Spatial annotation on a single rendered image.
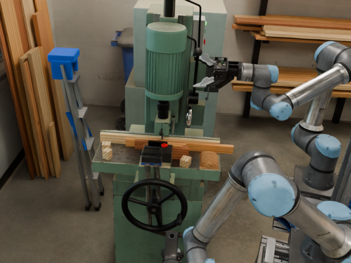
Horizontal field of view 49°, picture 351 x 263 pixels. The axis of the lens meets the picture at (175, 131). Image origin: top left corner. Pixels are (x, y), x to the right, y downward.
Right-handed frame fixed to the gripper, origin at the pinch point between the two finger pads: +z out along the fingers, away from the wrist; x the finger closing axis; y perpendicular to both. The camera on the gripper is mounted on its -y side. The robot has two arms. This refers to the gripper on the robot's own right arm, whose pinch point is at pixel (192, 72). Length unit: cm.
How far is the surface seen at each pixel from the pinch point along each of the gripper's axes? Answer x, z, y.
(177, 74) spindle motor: 0.0, 6.5, -2.5
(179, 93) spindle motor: 4.6, 5.2, -10.9
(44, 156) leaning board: -10, 111, -145
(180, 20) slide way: -28.6, 7.3, -0.6
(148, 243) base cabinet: 62, 17, -71
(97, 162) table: 33, 41, -30
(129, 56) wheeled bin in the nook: -110, 56, -142
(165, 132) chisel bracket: 16.8, 11.0, -27.4
